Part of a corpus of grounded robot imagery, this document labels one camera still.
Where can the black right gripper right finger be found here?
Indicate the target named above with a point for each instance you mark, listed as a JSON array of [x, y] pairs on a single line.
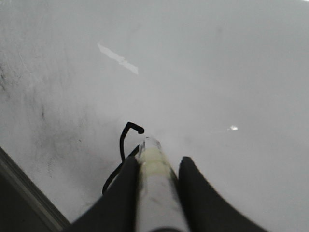
[[205, 209]]

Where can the white whiteboard marker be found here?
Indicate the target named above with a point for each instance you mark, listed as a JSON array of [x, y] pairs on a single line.
[[158, 208]]

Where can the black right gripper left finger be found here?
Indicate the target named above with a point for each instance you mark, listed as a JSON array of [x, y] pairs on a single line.
[[115, 210]]

